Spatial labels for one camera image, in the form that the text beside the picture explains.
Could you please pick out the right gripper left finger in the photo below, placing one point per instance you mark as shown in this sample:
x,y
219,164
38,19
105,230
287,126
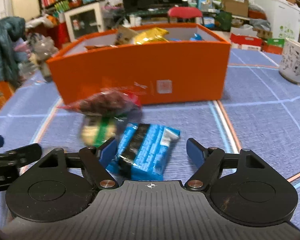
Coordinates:
x,y
61,185

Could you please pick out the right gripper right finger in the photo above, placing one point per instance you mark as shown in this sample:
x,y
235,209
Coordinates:
x,y
241,187

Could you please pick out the blue cookie pack dark stripe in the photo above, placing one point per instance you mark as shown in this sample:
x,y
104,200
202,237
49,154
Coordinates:
x,y
143,151

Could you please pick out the yellow foil snack bag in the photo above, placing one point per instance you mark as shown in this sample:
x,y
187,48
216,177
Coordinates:
x,y
151,35

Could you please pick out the blue cookie pack rainbow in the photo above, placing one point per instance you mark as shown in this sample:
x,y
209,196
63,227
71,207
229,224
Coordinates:
x,y
196,37

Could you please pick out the green cracker pack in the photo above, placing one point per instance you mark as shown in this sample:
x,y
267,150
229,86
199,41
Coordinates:
x,y
96,130

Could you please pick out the teal puffer jacket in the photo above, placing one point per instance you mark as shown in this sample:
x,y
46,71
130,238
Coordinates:
x,y
12,29

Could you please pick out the red dates clear bag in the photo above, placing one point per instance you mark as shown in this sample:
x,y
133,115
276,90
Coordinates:
x,y
108,103

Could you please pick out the brown orange snack pack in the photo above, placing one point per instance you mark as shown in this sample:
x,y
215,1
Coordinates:
x,y
99,47

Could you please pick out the orange cardboard box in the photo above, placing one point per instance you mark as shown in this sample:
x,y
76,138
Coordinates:
x,y
178,70

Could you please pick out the white patterned mug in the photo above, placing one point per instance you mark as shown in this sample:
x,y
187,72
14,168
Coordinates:
x,y
289,67

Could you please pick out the white air conditioner unit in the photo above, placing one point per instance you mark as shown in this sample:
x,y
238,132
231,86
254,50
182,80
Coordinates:
x,y
25,0

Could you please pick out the red white gift box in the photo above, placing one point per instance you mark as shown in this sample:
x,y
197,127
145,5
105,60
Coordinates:
x,y
245,42

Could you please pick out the orange green gift box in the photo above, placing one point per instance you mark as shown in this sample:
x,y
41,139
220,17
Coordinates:
x,y
273,45

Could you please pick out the white glass door cabinet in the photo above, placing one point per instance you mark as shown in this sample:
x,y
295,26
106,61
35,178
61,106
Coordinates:
x,y
84,20

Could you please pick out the beige black snack bar pack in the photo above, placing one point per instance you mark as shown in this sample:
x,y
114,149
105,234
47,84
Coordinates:
x,y
124,35

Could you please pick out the white chest freezer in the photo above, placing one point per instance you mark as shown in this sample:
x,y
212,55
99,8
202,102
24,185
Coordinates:
x,y
283,16

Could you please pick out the brown cardboard box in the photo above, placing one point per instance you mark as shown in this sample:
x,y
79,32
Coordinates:
x,y
237,8

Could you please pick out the red folding chair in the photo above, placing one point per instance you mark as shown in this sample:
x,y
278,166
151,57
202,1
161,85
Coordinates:
x,y
184,14

